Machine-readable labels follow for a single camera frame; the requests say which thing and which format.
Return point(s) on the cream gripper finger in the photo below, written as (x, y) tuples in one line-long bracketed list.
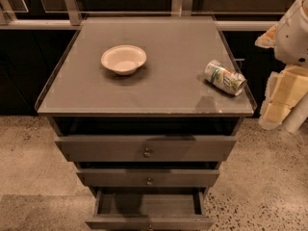
[(267, 39), (272, 115)]

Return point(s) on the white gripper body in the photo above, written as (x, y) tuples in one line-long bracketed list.
[(293, 38)]

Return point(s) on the grey bottom drawer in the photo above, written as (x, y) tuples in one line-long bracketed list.
[(149, 210)]

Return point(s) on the grey drawer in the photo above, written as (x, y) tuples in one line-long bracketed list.
[(149, 210), (147, 177), (146, 148)]

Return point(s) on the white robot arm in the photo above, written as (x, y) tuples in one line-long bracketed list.
[(291, 42)]

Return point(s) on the grey drawer cabinet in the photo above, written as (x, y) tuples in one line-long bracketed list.
[(167, 96)]

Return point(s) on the grey top drawer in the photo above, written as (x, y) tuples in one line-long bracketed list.
[(146, 148)]

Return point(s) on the grey middle drawer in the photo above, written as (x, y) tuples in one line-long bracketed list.
[(147, 177)]

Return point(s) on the green white soda can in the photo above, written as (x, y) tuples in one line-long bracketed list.
[(219, 76)]

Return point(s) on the white paper bowl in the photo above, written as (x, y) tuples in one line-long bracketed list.
[(123, 59)]

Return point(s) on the metal glass railing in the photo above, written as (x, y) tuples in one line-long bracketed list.
[(231, 15)]

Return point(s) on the white cylindrical post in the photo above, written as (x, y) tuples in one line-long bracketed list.
[(297, 115)]

